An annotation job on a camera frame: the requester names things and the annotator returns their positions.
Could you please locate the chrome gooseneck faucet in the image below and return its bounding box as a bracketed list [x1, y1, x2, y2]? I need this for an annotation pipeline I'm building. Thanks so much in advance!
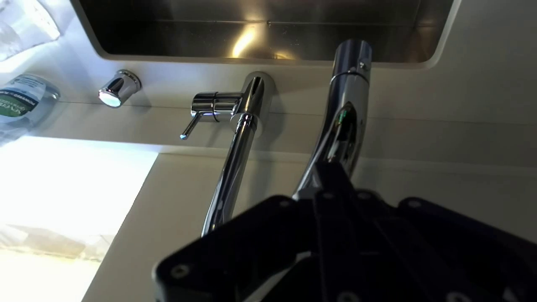
[197, 37, 375, 238]

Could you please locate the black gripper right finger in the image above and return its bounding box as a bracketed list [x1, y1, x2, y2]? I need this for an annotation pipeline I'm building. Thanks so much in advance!
[332, 163, 537, 302]

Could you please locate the small chrome counter button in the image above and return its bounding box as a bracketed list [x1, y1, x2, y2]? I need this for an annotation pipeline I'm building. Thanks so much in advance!
[97, 67, 144, 109]

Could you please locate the stainless steel sink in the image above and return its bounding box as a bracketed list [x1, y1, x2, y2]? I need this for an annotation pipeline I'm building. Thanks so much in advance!
[68, 0, 464, 70]

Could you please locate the dish soap bottle green label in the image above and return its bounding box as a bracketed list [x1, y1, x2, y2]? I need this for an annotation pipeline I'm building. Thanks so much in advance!
[0, 72, 61, 143]

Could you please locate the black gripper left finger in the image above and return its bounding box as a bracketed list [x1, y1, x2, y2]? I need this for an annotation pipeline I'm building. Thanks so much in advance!
[152, 159, 340, 302]

